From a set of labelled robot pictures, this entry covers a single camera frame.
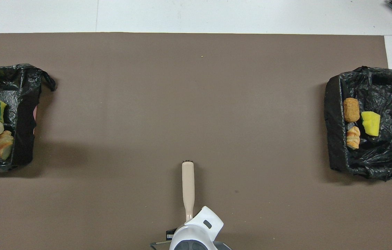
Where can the brown bread bun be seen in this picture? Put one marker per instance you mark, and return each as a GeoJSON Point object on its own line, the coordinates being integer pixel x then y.
{"type": "Point", "coordinates": [351, 109]}

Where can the brown table mat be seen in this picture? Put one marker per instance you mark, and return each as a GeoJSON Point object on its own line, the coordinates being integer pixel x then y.
{"type": "Point", "coordinates": [196, 104]}

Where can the small striped bread roll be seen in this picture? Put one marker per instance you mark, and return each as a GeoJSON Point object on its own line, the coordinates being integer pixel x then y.
{"type": "Point", "coordinates": [353, 138]}

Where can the wavy yellow green sponge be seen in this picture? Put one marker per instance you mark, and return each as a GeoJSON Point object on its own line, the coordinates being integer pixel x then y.
{"type": "Point", "coordinates": [370, 123]}

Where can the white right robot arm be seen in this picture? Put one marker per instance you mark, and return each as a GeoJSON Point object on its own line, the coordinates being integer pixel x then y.
{"type": "Point", "coordinates": [196, 232]}

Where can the striped croissant bread piece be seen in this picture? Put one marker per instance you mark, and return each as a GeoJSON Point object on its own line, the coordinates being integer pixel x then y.
{"type": "Point", "coordinates": [4, 144]}

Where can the black bag lined bin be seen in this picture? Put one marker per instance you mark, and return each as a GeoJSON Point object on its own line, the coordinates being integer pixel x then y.
{"type": "Point", "coordinates": [390, 146]}
{"type": "Point", "coordinates": [22, 139]}

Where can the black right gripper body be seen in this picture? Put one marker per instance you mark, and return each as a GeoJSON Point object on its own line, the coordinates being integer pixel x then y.
{"type": "Point", "coordinates": [171, 233]}

